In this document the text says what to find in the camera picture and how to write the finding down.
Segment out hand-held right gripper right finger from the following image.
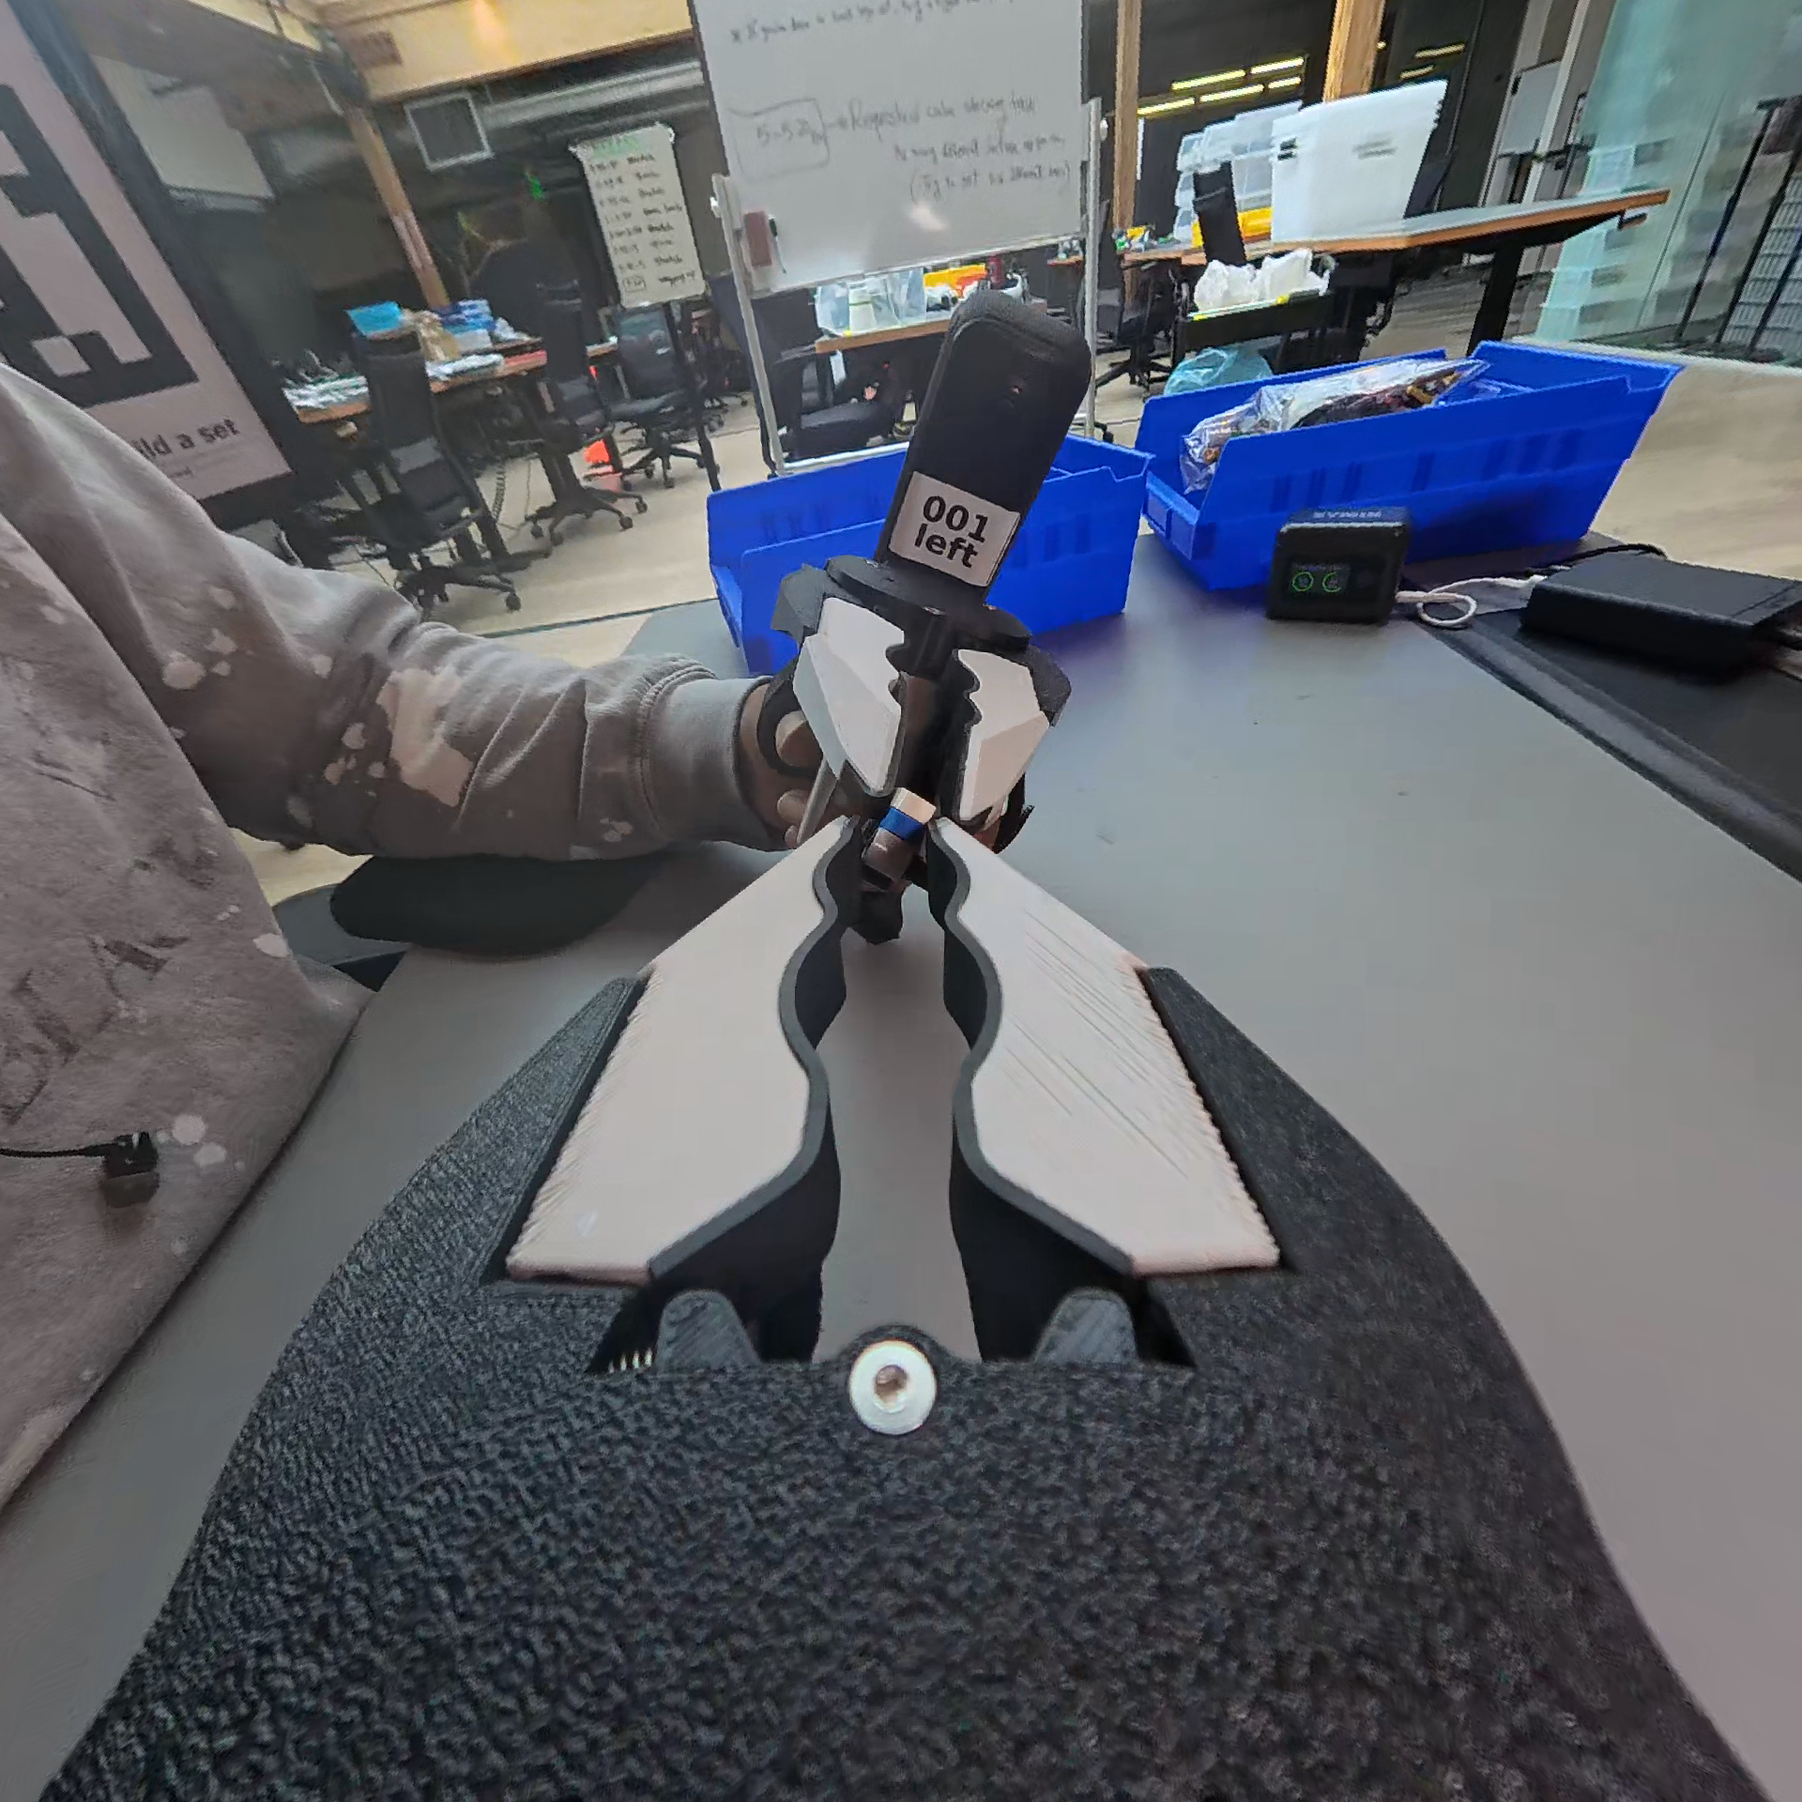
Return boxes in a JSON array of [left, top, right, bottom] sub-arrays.
[[922, 824, 1282, 1281]]

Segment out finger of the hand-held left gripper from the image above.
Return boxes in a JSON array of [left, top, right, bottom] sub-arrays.
[[953, 650, 1058, 833], [792, 598, 908, 804]]

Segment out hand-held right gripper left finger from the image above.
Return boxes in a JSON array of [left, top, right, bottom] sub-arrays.
[[504, 820, 860, 1287]]

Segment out small grey brick piece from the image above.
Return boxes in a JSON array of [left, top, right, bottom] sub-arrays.
[[844, 792, 942, 946]]

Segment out person's left forearm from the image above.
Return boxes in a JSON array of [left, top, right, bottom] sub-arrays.
[[212, 549, 772, 864]]

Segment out grey desk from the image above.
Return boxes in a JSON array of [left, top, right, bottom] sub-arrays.
[[0, 536, 1802, 1802]]

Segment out person's left hand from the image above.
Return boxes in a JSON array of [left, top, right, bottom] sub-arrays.
[[735, 680, 846, 853]]

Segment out blue bin with marker tag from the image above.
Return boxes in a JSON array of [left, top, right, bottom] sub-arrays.
[[704, 429, 1154, 678]]

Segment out black armrest pad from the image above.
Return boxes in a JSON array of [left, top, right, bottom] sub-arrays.
[[331, 845, 677, 960]]

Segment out large whiteboard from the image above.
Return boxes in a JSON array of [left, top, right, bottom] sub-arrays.
[[687, 0, 1097, 294]]

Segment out white plastic bags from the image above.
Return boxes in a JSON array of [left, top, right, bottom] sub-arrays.
[[1193, 251, 1331, 316]]

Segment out plastic bag of bricks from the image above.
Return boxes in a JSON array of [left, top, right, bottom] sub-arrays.
[[1179, 359, 1494, 495]]

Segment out black office chair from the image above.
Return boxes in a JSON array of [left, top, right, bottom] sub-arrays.
[[611, 302, 722, 489], [527, 302, 650, 547], [352, 339, 525, 615]]

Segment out small black display device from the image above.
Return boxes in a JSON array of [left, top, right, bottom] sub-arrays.
[[1265, 506, 1412, 625]]

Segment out white flipchart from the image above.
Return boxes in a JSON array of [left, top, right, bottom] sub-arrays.
[[570, 125, 706, 310]]

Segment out blue plastic bin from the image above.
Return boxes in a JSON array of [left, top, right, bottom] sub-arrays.
[[1138, 343, 1687, 596]]

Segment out clear plastic storage box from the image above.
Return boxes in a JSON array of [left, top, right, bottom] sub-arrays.
[[1272, 78, 1451, 244]]

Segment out cluttered wooden table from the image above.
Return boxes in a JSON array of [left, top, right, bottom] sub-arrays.
[[288, 302, 620, 425]]

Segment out wooden background table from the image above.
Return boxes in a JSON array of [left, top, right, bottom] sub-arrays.
[[817, 189, 1669, 411]]

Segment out black power adapter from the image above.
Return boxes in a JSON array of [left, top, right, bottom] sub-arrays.
[[1523, 553, 1802, 676]]

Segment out marker pattern poster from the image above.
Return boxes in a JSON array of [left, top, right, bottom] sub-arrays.
[[0, 0, 297, 503]]

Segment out white cable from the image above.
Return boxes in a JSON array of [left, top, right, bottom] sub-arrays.
[[1401, 578, 1529, 631]]

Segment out black hoodie cord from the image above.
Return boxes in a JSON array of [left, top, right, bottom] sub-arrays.
[[0, 1131, 159, 1207]]

